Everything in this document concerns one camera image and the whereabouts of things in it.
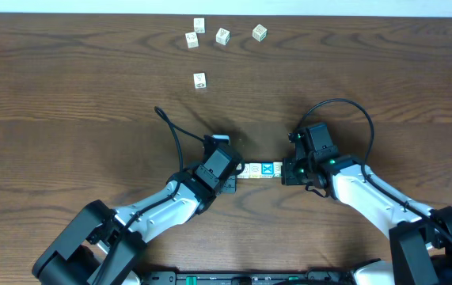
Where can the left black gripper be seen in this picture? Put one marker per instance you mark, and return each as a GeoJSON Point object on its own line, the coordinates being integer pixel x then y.
{"type": "Point", "coordinates": [229, 185]}

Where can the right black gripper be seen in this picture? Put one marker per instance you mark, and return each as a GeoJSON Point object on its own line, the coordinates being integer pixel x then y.
{"type": "Point", "coordinates": [288, 177]}

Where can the blue-sided smiley wooden block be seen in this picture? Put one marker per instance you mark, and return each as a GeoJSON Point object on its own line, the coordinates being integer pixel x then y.
{"type": "Point", "coordinates": [245, 171]}

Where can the yellow-sided wooden block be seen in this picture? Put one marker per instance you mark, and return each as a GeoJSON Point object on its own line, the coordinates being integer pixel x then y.
{"type": "Point", "coordinates": [255, 170]}

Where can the wooden block mid table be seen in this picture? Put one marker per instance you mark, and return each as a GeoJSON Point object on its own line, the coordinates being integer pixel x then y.
{"type": "Point", "coordinates": [277, 168]}

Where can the blue X wooden block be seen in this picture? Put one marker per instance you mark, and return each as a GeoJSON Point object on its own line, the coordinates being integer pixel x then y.
{"type": "Point", "coordinates": [267, 170]}

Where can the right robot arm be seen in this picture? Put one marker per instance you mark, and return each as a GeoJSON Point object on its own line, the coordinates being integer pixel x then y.
{"type": "Point", "coordinates": [420, 237]}

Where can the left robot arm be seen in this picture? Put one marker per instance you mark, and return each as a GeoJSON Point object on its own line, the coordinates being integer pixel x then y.
{"type": "Point", "coordinates": [102, 245]}

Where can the wooden block soccer ball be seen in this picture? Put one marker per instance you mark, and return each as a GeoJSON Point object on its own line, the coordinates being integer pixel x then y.
{"type": "Point", "coordinates": [200, 81]}

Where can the wooden block numeral three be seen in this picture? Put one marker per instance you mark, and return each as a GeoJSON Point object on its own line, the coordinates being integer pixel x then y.
{"type": "Point", "coordinates": [222, 36]}

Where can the red-sided wooden block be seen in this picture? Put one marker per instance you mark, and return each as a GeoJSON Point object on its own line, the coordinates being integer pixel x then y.
{"type": "Point", "coordinates": [192, 39]}

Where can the green-print wooden block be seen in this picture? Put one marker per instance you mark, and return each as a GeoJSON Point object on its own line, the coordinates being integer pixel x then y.
{"type": "Point", "coordinates": [259, 33]}

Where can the top wooden block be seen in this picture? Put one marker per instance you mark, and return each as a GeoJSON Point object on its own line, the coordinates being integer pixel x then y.
{"type": "Point", "coordinates": [199, 25]}

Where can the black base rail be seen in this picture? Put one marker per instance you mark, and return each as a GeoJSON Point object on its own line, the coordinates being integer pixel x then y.
{"type": "Point", "coordinates": [246, 278]}

